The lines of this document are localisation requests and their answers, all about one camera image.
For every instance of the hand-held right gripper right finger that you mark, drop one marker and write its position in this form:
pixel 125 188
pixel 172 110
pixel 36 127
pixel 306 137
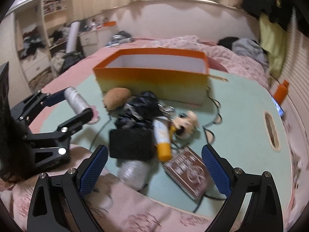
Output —
pixel 216 171

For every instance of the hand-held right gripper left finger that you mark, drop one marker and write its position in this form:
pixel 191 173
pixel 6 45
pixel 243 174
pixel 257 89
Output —
pixel 93 174

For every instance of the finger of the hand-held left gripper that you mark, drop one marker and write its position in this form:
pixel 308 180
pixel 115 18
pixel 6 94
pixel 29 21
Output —
pixel 54 98
pixel 77 119

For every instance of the silver foil roll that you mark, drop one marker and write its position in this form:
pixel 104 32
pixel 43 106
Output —
pixel 74 99

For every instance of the clear case with brown print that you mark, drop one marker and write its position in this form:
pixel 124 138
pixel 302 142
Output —
pixel 190 171

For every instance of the clear bubble wrap roll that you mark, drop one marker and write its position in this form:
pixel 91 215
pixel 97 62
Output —
pixel 134 174

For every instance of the brown round plush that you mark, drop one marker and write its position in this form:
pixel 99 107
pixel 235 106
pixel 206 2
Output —
pixel 117 98

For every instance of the black pouch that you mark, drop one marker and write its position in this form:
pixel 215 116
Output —
pixel 131 143

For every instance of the cartoon mouse figure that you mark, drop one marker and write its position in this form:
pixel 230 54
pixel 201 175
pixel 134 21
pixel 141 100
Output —
pixel 187 120

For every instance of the dark patterned cloth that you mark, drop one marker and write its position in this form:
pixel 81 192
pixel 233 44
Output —
pixel 140 106

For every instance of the white tube with orange cap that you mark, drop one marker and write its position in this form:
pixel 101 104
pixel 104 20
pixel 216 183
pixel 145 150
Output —
pixel 161 135

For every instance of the orange cardboard box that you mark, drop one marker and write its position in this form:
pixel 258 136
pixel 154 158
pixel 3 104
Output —
pixel 149 84

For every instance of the white wardrobe with shelves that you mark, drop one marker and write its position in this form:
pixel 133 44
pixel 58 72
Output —
pixel 36 65

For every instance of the dark bag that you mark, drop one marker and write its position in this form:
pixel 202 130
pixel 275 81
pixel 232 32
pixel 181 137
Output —
pixel 70 58

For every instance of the white rolled tube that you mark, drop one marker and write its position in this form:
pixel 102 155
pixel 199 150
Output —
pixel 72 36

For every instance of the white nightstand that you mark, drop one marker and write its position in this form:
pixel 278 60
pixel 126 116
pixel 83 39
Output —
pixel 89 38

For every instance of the smartphone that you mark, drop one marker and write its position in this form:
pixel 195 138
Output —
pixel 278 107

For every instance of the dark crumpled cloth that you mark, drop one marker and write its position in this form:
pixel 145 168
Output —
pixel 120 37

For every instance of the small orange box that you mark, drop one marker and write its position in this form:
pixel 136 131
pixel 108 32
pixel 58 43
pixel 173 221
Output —
pixel 109 24

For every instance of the orange bottle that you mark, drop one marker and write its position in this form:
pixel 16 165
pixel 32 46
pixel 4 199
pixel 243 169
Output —
pixel 281 93

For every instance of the white louvered door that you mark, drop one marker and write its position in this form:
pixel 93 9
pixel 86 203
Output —
pixel 298 77

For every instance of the grey cloth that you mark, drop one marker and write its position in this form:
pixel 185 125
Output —
pixel 248 49

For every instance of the black cloth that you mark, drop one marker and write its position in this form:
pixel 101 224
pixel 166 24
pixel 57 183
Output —
pixel 227 41

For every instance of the yellow-green cloth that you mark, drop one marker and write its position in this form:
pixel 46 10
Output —
pixel 271 43

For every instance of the black hanging clothes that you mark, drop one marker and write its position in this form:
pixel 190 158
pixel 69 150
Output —
pixel 265 0

